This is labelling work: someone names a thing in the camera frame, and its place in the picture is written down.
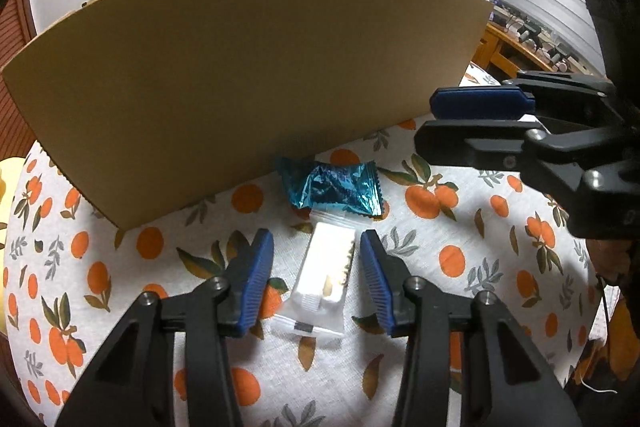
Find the small white snack packet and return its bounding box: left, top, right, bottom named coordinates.
left=273, top=210, right=362, bottom=341

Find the teal foil candy packet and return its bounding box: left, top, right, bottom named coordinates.
left=277, top=157, right=384, bottom=218

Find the wooden sideboard cabinet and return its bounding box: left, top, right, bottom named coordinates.
left=472, top=22, right=552, bottom=80

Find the orange-print white bedsheet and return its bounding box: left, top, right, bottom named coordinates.
left=2, top=60, right=609, bottom=427

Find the brown cardboard box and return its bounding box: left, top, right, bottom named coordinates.
left=6, top=0, right=491, bottom=230

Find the brown louvred wardrobe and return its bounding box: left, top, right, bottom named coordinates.
left=0, top=0, right=37, bottom=159

